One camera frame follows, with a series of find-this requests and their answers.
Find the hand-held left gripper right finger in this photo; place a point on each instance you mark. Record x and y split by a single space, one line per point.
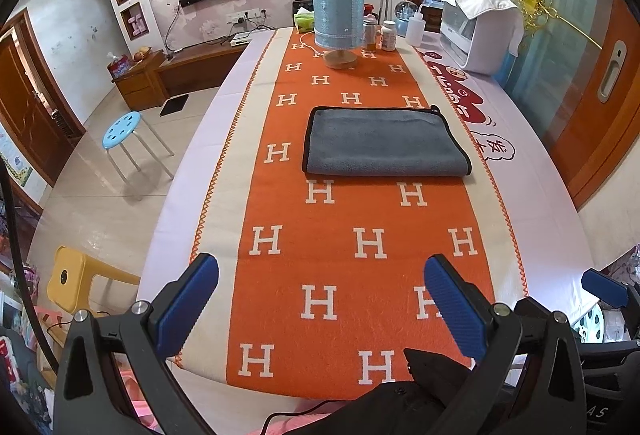
455 305

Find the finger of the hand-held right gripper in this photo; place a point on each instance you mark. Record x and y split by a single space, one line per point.
605 287

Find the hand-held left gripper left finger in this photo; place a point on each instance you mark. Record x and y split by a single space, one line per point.
190 300

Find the grey towel with black edge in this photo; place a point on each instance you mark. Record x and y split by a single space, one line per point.
385 140

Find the pale green perforated stool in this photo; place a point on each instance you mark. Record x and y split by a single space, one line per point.
595 322

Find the yellow plastic stool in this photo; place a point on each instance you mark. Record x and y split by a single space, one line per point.
75 275

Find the orange letter-print blanket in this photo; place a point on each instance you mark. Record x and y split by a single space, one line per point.
350 225

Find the wooden sliding glass door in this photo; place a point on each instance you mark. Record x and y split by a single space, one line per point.
590 115

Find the blue round stool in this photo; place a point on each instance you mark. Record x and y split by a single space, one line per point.
122 127

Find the small wooden side cabinet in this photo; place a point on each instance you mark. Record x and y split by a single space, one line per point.
140 82

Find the low wooden television cabinet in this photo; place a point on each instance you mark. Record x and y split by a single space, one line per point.
200 62

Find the red tissue pack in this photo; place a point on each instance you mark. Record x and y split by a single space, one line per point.
119 66

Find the brown wooden door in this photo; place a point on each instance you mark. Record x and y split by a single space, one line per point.
30 110

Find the fruit pile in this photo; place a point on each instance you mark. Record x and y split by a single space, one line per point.
141 54

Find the white countertop appliance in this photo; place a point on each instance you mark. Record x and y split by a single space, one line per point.
485 42

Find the white set-top box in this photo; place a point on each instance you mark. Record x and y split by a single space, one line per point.
240 38

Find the white pill bottle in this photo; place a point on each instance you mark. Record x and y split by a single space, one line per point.
389 37

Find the white squeeze bottle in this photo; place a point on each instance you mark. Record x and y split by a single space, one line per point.
415 27

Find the glass snow globe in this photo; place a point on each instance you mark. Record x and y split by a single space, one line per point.
402 11

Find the green tissue box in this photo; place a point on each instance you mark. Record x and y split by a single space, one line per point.
304 21

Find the blue table lamp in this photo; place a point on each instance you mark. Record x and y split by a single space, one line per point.
339 15

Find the colourful wall poster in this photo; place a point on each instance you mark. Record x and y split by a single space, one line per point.
15 160

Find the white wall power outlet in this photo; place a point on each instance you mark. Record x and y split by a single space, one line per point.
245 15

